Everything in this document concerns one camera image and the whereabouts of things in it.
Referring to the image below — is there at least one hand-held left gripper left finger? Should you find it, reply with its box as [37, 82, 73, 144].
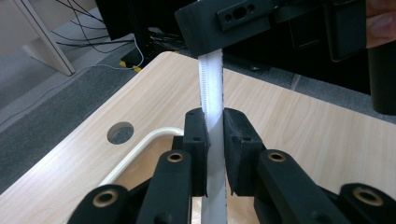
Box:
[172, 106, 212, 198]

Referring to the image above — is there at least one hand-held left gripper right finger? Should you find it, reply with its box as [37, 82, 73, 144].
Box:
[222, 106, 267, 198]

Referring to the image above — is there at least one cream square bin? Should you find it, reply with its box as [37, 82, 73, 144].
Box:
[98, 126, 189, 200]

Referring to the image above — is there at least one white paper straw wrapper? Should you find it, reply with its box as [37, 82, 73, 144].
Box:
[197, 48, 229, 224]

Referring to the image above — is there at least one black curtain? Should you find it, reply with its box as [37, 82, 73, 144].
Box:
[94, 0, 396, 94]

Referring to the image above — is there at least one stand base with striped tape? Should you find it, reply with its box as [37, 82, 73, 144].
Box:
[119, 46, 148, 73]

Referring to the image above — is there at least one black floor cable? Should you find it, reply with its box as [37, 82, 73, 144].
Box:
[49, 29, 136, 54]

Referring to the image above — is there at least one black wall socket cable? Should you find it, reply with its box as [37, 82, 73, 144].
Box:
[55, 0, 108, 32]

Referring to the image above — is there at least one thin white floor cable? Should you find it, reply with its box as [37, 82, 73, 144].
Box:
[0, 36, 146, 126]

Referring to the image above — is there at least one white table leg frame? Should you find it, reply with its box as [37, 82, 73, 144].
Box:
[0, 0, 98, 77]

